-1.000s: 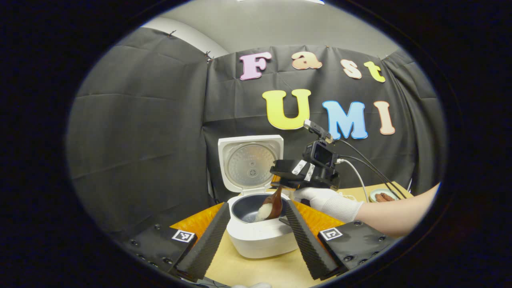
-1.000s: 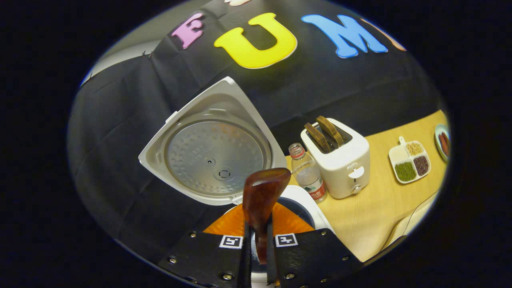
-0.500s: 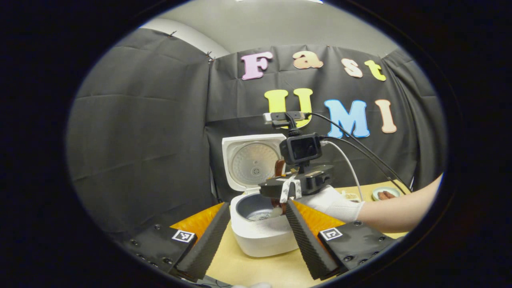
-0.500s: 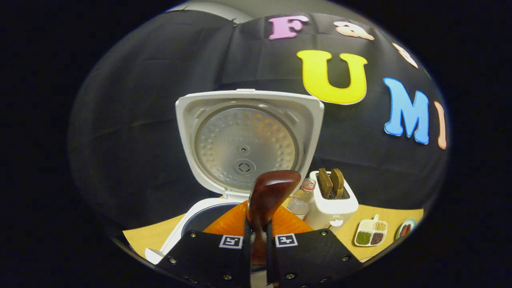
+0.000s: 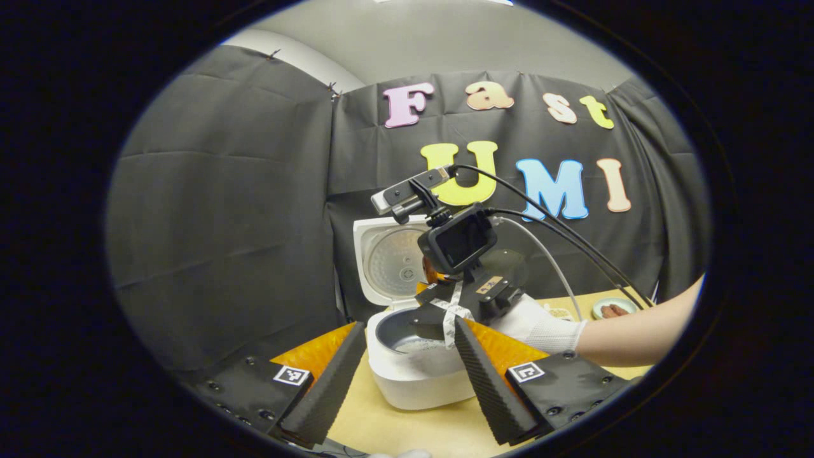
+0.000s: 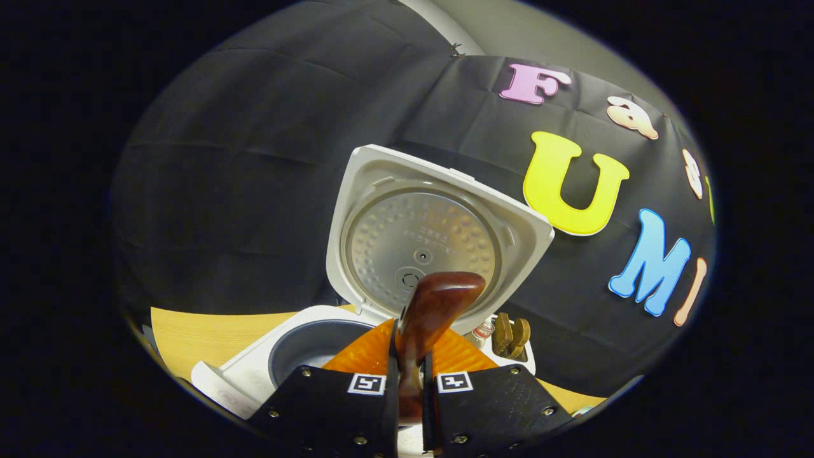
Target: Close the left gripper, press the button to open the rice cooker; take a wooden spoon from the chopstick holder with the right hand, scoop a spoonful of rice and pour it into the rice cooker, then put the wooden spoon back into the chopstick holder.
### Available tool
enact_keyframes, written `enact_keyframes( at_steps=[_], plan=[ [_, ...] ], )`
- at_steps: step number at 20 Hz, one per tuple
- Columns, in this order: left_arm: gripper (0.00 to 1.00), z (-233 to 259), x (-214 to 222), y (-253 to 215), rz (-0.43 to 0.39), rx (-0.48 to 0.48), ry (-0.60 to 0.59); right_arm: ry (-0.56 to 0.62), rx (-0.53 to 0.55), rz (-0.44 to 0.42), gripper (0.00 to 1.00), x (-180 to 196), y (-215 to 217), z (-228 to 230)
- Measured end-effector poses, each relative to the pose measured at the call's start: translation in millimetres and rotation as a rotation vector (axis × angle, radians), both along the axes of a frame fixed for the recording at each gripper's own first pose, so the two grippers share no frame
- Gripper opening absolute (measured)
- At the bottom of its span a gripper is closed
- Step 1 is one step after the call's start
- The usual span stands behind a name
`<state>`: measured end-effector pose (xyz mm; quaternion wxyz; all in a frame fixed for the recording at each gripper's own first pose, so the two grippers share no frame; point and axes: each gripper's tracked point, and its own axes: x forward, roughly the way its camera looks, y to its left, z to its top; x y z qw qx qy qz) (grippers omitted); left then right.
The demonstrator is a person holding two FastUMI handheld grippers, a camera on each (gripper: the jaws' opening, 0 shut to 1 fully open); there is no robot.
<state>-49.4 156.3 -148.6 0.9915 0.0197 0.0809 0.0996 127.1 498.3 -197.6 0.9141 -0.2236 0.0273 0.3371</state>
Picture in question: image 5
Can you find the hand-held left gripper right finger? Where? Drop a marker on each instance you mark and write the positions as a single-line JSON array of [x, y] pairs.
[[486, 388]]

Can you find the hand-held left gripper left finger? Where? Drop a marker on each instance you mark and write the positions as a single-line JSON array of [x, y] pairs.
[[331, 388]]

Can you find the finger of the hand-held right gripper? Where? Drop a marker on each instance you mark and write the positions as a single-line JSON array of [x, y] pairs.
[[429, 324], [435, 292]]

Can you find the white rice cooker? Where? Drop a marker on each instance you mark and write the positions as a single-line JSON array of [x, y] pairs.
[[413, 381]]

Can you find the red sausage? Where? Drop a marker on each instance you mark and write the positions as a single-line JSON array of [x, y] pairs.
[[608, 312], [622, 311]]

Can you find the pale green plate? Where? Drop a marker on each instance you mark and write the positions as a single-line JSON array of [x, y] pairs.
[[613, 302]]

